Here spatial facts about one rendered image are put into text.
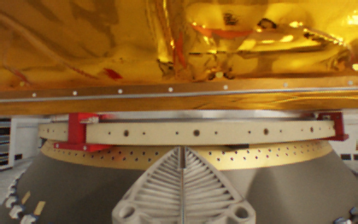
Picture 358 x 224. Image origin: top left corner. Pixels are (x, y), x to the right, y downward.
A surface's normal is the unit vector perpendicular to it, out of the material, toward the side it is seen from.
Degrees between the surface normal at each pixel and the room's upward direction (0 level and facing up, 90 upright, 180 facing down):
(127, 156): 62
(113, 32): 86
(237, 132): 90
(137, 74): 122
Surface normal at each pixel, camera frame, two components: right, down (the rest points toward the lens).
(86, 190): -0.26, -0.52
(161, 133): -0.08, -0.07
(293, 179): 0.24, -0.53
